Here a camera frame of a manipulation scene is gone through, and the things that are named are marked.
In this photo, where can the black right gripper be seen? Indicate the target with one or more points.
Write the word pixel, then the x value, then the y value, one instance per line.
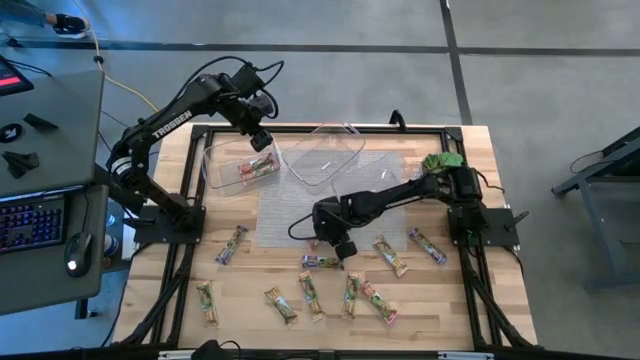
pixel 332 220

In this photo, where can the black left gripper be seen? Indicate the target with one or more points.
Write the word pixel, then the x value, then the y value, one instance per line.
pixel 250 117

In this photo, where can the blue wrapper granola bar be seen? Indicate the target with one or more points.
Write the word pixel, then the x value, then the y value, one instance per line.
pixel 320 262
pixel 231 244
pixel 428 246

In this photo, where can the orange wrapper granola bar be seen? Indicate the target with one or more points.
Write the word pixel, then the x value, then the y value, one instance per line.
pixel 351 295
pixel 312 297
pixel 281 305
pixel 390 256

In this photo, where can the green snack packet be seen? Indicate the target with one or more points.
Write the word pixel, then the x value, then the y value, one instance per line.
pixel 207 302

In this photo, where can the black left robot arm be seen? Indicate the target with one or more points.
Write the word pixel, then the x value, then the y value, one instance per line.
pixel 170 122

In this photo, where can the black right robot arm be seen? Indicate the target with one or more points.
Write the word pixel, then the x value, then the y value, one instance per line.
pixel 400 192

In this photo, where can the grey woven placemat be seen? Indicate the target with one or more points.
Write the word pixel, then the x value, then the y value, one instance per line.
pixel 285 215

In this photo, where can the small white stick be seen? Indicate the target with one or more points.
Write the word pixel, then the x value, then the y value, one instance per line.
pixel 325 166

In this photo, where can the clear plastic bin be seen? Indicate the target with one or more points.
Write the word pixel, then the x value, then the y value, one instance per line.
pixel 320 150
pixel 220 170

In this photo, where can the black table clamp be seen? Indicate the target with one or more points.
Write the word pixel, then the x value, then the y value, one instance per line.
pixel 397 120

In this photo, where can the green potted plant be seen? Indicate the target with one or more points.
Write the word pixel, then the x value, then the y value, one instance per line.
pixel 442 161

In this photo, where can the plastic bottle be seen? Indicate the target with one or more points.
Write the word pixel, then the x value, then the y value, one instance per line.
pixel 111 245
pixel 110 220

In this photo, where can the grey desk top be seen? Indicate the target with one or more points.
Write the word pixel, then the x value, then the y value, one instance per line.
pixel 60 125
pixel 45 280

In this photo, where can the person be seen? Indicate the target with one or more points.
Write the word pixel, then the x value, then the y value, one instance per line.
pixel 70 25

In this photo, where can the black plastic part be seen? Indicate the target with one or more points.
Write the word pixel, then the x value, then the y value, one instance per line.
pixel 39 121
pixel 20 162

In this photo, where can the black computer mouse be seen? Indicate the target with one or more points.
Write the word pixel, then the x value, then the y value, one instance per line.
pixel 79 250

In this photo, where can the black round part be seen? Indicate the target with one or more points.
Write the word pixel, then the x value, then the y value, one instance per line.
pixel 10 133

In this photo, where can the black tablet screen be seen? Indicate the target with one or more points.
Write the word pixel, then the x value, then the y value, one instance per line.
pixel 12 77

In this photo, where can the backlit black keyboard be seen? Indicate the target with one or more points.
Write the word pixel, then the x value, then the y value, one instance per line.
pixel 30 225

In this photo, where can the dark grey cart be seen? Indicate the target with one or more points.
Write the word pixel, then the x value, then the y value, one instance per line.
pixel 595 220

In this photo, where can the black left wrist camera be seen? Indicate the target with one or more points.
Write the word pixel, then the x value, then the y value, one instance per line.
pixel 261 141

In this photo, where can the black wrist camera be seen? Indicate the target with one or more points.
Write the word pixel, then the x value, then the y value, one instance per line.
pixel 345 249
pixel 261 141

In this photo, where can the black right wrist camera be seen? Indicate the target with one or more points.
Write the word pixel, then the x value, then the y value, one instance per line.
pixel 345 249

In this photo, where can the black aluminium rig frame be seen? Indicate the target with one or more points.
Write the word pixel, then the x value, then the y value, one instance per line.
pixel 325 131

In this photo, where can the black table-level camera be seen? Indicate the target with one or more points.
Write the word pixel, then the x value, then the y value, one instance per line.
pixel 210 351

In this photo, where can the white bracket strip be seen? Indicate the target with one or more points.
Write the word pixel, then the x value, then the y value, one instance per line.
pixel 465 356
pixel 175 355

